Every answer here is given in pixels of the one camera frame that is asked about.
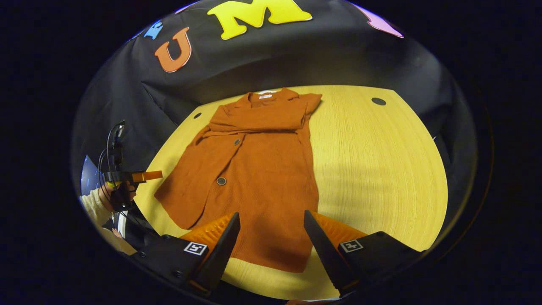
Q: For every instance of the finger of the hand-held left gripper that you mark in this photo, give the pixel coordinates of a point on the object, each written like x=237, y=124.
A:
x=150, y=175

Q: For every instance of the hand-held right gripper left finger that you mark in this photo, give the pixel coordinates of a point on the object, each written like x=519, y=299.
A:
x=218, y=258

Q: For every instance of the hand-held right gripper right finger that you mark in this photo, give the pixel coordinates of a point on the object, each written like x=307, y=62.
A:
x=326, y=254

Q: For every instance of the orange button-up garment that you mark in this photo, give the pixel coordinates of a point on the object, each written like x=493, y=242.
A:
x=258, y=190

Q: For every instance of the blue lit screen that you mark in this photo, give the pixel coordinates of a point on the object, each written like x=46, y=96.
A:
x=89, y=176

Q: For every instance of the black backdrop cloth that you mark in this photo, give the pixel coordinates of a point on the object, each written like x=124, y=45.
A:
x=296, y=59

